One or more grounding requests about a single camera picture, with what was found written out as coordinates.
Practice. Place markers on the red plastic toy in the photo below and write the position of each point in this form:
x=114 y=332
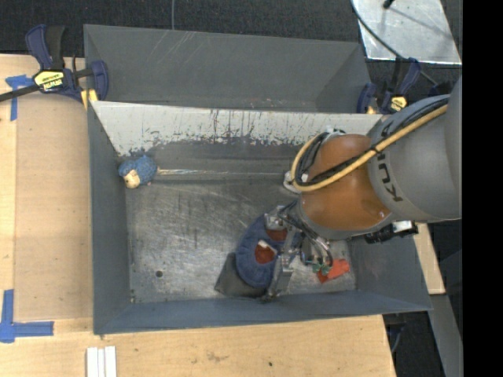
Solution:
x=335 y=270

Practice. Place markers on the blue and red plush slipper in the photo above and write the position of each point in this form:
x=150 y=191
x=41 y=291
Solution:
x=251 y=261

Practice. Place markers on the grey metal bin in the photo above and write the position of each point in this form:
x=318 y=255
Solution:
x=188 y=226

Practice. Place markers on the pale wood board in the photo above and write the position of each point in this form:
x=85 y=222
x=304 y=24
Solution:
x=51 y=210

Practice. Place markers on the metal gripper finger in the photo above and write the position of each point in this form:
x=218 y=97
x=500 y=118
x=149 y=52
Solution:
x=281 y=278
x=272 y=220

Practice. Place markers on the black cylinder on white bracket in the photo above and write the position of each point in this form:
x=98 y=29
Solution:
x=387 y=232

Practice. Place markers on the blue toy hedgehog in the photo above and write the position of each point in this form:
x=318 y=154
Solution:
x=140 y=170

